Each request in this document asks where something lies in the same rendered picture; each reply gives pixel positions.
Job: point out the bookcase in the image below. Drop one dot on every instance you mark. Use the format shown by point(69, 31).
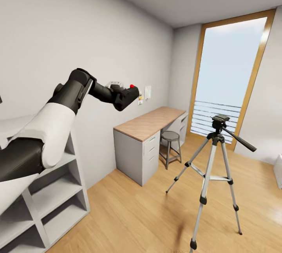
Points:
point(39, 220)

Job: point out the camera tripod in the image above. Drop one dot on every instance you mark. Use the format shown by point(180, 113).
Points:
point(218, 124)

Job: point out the desk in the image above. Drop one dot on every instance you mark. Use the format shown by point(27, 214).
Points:
point(137, 141)

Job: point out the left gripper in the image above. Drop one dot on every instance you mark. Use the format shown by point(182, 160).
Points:
point(108, 96)

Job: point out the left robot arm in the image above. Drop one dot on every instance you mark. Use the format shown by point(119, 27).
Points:
point(41, 143)

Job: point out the digital camera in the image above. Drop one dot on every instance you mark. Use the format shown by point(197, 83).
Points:
point(127, 96)

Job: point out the taboret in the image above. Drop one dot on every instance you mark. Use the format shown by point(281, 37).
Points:
point(170, 136)

